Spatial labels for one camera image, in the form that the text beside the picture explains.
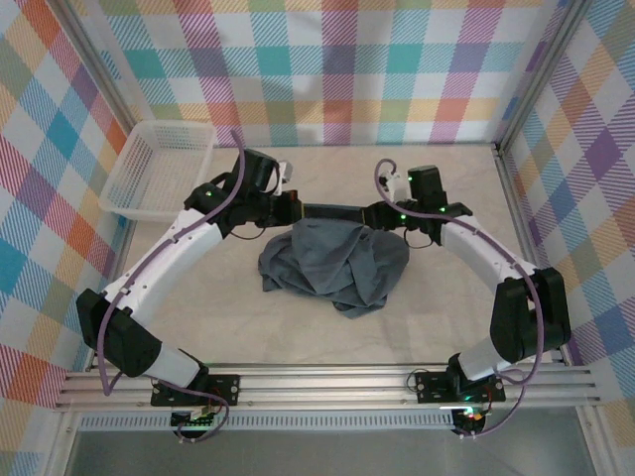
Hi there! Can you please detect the grey t-shirt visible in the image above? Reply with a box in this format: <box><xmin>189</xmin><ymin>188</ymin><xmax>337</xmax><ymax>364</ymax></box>
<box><xmin>257</xmin><ymin>202</ymin><xmax>412</xmax><ymax>319</ymax></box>

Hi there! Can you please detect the white plastic mesh basket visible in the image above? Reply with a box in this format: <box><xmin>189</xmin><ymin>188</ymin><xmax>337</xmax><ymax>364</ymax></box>
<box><xmin>97</xmin><ymin>120</ymin><xmax>219</xmax><ymax>225</ymax></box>

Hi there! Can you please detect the circuit board with yellow part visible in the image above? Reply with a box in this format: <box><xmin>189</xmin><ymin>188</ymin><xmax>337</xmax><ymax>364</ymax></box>
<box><xmin>453</xmin><ymin>406</ymin><xmax>490</xmax><ymax>433</ymax></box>

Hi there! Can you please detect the green-lit circuit board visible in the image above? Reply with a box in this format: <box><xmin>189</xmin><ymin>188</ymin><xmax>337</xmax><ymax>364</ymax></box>
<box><xmin>171</xmin><ymin>407</ymin><xmax>219</xmax><ymax>430</ymax></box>

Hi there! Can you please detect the aluminium side rail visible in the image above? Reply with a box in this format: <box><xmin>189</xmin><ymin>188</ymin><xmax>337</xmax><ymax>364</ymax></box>
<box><xmin>493</xmin><ymin>143</ymin><xmax>572</xmax><ymax>366</ymax></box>

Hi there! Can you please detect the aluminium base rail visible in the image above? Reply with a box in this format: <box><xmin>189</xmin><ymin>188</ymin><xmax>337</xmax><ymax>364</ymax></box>
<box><xmin>54</xmin><ymin>364</ymin><xmax>601</xmax><ymax>413</ymax></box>

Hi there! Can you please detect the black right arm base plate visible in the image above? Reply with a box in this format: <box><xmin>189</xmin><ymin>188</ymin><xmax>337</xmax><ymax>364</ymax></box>
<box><xmin>414</xmin><ymin>369</ymin><xmax>507</xmax><ymax>404</ymax></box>

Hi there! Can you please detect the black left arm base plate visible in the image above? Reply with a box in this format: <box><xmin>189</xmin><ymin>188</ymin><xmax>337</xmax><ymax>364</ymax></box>
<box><xmin>150</xmin><ymin>374</ymin><xmax>242</xmax><ymax>409</ymax></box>

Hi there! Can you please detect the aluminium frame post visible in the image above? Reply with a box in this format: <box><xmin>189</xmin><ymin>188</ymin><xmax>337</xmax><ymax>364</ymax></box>
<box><xmin>495</xmin><ymin>0</ymin><xmax>591</xmax><ymax>155</ymax></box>
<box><xmin>52</xmin><ymin>0</ymin><xmax>140</xmax><ymax>143</ymax></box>

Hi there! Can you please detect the slotted grey cable duct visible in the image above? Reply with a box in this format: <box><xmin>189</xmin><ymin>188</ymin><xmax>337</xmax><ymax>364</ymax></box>
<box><xmin>78</xmin><ymin>414</ymin><xmax>455</xmax><ymax>431</ymax></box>

